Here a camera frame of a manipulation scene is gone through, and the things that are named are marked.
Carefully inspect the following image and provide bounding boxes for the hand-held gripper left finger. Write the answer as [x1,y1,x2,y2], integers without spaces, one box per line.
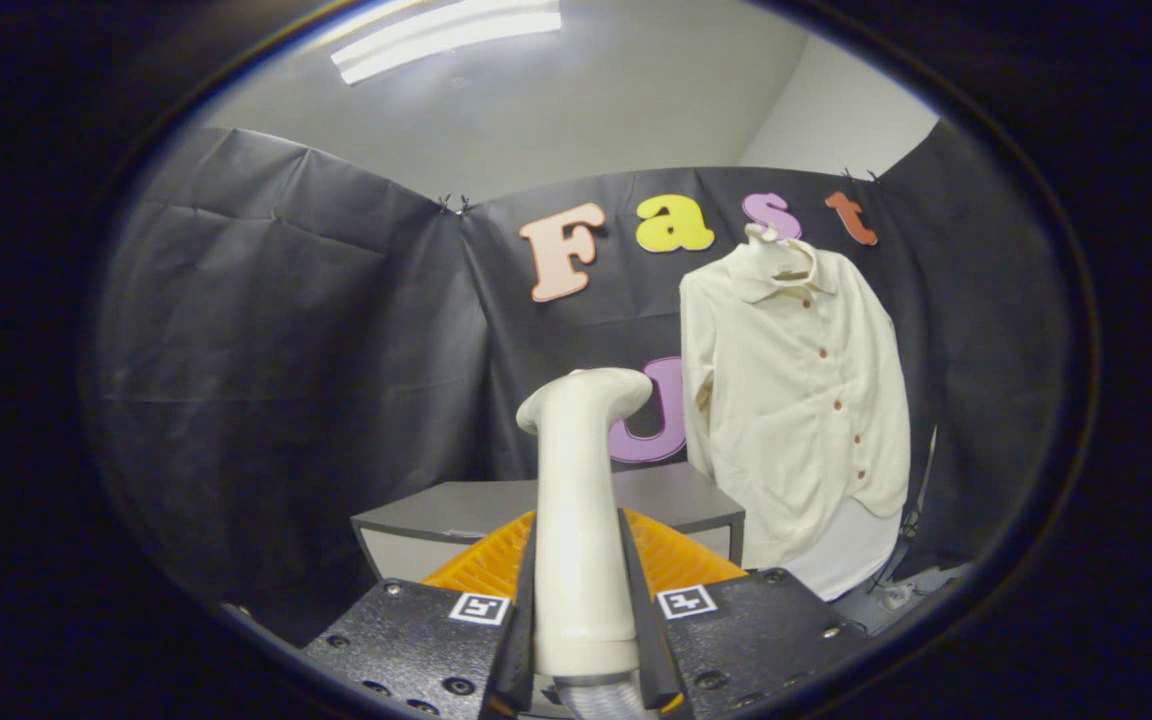
[301,510,538,720]

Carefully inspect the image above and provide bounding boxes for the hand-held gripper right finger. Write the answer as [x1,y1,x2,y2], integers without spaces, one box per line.
[618,508,872,720]

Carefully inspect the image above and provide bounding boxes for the white garment steamer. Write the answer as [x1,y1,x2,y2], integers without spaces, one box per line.
[516,368,655,720]

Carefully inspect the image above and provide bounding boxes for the cream button shirt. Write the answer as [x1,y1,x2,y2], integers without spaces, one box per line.
[679,238,912,571]

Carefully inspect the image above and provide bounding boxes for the white hanging cloth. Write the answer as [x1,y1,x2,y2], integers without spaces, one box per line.
[786,500,905,602]

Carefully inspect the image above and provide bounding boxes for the grey cabinet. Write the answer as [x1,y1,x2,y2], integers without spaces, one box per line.
[351,462,747,588]

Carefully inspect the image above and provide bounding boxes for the black backdrop cloth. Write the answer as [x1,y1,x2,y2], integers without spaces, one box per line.
[81,120,1077,641]

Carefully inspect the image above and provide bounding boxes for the white plastic hanger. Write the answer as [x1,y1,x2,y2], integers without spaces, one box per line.
[744,224,814,282]

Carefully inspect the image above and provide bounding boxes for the ceiling light panel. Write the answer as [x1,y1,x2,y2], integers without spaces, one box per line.
[330,0,563,86]

